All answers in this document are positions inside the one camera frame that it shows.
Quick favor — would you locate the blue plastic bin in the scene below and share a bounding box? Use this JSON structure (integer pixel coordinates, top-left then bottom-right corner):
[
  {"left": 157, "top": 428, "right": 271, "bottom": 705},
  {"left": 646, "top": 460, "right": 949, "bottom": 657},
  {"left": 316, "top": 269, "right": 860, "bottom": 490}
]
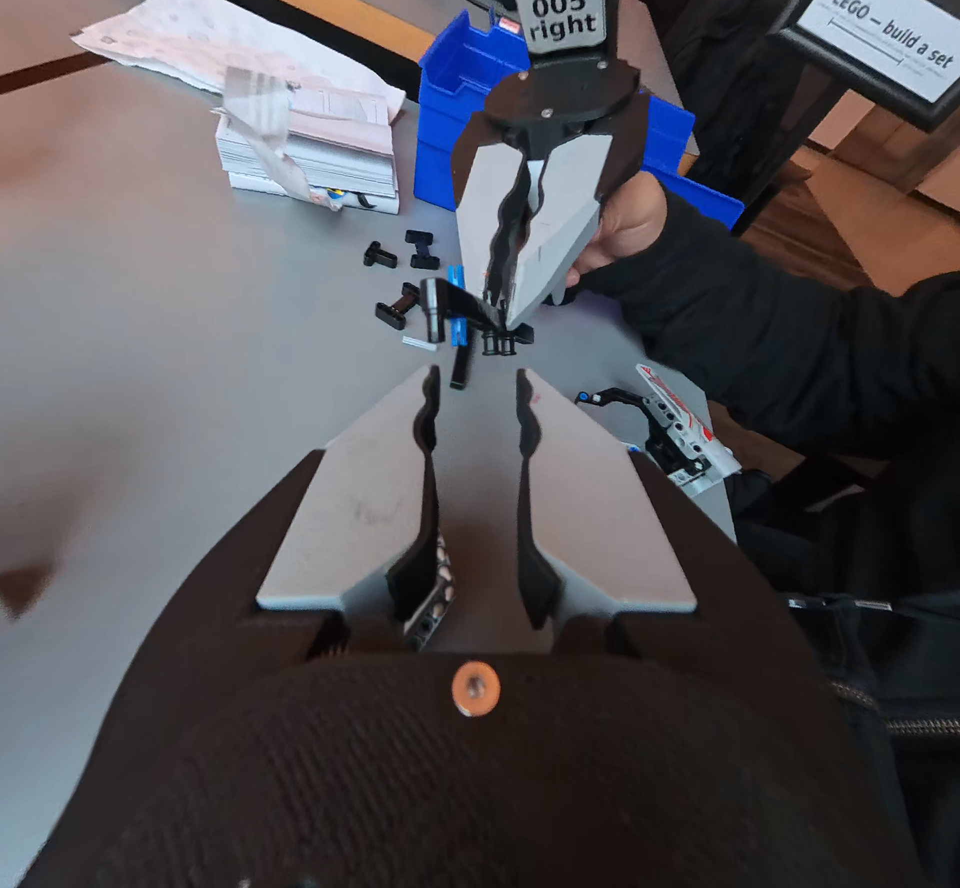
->
[{"left": 414, "top": 9, "right": 746, "bottom": 233}]

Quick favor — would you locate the black lanyard with metal clip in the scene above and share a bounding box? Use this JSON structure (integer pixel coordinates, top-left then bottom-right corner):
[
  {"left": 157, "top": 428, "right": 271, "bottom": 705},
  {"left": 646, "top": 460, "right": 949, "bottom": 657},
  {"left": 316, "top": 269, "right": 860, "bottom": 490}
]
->
[{"left": 786, "top": 594, "right": 895, "bottom": 615}]

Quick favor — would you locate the long black lego beam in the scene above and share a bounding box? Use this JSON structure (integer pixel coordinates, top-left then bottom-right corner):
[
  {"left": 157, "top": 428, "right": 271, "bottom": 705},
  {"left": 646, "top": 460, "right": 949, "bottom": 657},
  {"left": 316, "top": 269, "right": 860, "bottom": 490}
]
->
[{"left": 418, "top": 266, "right": 537, "bottom": 360}]

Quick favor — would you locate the black bag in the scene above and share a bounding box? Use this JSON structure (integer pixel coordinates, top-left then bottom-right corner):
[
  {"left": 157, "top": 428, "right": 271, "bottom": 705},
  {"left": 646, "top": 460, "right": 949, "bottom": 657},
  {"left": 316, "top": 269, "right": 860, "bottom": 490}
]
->
[{"left": 660, "top": 0, "right": 852, "bottom": 193}]

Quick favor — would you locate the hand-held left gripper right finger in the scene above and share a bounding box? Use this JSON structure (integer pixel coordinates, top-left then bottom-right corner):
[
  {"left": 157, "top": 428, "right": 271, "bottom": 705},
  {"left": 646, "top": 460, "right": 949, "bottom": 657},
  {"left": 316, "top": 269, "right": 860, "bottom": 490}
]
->
[{"left": 513, "top": 367, "right": 700, "bottom": 630}]

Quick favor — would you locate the pink plastic bag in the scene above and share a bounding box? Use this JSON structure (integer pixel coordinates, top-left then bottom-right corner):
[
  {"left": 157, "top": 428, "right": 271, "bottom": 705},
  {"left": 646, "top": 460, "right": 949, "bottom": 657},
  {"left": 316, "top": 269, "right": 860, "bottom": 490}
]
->
[{"left": 210, "top": 65, "right": 345, "bottom": 212}]

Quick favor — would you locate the closed cardboard box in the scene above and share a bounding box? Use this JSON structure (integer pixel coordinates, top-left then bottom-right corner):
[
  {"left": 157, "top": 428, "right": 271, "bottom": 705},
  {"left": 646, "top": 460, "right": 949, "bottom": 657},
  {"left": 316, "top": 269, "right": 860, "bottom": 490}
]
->
[{"left": 806, "top": 146, "right": 960, "bottom": 297}]

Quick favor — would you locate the black framed marker sign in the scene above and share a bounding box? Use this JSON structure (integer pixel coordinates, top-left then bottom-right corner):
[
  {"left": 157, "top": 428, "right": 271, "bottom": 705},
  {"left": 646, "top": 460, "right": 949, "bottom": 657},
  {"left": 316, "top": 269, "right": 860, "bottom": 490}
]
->
[{"left": 767, "top": 0, "right": 960, "bottom": 133}]

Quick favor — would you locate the grey toothed lego jaw assembly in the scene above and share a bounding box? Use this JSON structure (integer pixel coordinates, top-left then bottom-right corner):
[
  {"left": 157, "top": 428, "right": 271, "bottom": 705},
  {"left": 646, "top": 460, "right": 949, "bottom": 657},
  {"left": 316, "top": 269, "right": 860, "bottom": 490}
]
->
[{"left": 403, "top": 532, "right": 457, "bottom": 653}]

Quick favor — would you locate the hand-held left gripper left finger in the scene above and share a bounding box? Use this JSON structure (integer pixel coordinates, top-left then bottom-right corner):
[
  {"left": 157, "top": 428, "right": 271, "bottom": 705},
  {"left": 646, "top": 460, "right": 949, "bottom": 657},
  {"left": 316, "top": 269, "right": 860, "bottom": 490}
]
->
[{"left": 256, "top": 365, "right": 442, "bottom": 623}]

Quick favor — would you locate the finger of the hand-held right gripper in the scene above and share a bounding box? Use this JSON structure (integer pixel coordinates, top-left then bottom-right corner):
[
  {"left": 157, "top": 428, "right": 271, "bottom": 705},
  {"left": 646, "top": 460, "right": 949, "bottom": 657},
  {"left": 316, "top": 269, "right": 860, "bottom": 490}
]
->
[
  {"left": 504, "top": 131, "right": 616, "bottom": 330},
  {"left": 454, "top": 144, "right": 531, "bottom": 304}
]

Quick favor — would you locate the person's right hand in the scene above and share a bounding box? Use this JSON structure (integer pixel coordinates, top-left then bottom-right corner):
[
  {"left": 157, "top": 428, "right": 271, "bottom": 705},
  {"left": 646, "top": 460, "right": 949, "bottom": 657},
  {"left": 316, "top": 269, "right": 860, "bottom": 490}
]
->
[{"left": 566, "top": 170, "right": 670, "bottom": 289}]

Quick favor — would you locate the person's right forearm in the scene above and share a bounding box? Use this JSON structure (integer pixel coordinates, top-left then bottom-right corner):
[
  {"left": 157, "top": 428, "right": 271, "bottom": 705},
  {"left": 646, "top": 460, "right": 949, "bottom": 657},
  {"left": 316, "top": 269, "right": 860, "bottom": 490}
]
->
[{"left": 585, "top": 191, "right": 960, "bottom": 463}]

